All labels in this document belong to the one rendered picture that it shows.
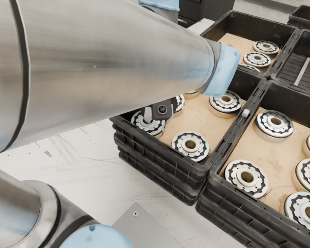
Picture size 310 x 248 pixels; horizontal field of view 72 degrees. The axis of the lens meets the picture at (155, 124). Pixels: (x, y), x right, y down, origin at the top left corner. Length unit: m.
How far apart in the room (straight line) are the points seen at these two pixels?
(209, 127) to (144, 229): 0.34
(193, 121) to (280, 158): 0.26
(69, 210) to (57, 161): 0.41
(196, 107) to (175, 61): 0.57
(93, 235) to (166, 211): 0.34
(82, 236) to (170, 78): 0.28
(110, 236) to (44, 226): 0.10
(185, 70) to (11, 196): 0.24
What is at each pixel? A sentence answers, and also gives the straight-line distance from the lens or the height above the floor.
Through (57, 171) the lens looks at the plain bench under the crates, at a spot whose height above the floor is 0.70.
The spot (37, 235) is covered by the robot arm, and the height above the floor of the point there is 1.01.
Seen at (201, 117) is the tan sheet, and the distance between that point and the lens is 0.69.
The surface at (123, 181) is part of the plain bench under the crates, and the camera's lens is 0.71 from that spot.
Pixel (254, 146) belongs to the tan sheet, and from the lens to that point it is 0.67.
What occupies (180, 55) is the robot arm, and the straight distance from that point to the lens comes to 0.17.
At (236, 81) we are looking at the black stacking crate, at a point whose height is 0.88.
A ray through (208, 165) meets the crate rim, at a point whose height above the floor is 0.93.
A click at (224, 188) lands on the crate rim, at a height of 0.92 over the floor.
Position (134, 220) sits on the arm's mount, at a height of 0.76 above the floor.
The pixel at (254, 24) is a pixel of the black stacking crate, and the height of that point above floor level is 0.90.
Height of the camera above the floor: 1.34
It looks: 50 degrees down
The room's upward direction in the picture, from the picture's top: straight up
